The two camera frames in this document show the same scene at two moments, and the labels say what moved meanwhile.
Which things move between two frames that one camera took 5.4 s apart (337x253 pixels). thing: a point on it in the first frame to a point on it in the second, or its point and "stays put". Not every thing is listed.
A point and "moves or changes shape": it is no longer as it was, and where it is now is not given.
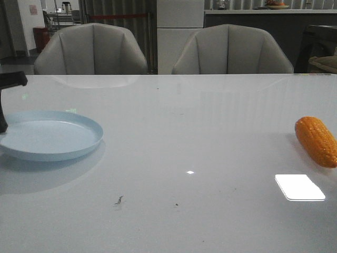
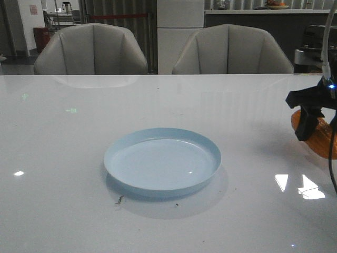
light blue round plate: x=50 y=135 to x=161 y=161
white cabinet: x=177 y=20 stays put
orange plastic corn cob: x=318 y=140 moves or changes shape
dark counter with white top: x=287 y=26 stays put
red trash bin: x=42 y=36 stays put
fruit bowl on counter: x=275 y=5 stays put
